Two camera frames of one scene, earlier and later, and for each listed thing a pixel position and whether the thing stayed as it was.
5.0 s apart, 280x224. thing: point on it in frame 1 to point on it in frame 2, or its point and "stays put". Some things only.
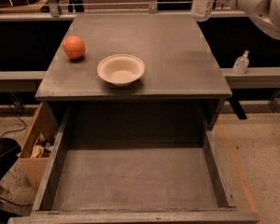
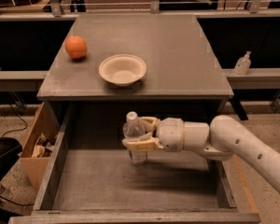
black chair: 4,154 stays put
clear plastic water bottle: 202,5 to 133,128
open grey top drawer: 136,161 stays put
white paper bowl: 120,69 stays put
